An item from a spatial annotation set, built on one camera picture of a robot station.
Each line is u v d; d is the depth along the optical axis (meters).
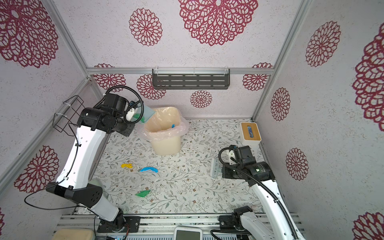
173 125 0.95
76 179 0.41
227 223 0.73
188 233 0.69
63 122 0.78
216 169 0.81
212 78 0.94
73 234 0.67
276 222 0.39
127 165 0.95
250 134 1.08
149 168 0.92
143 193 0.83
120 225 0.66
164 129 0.88
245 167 0.51
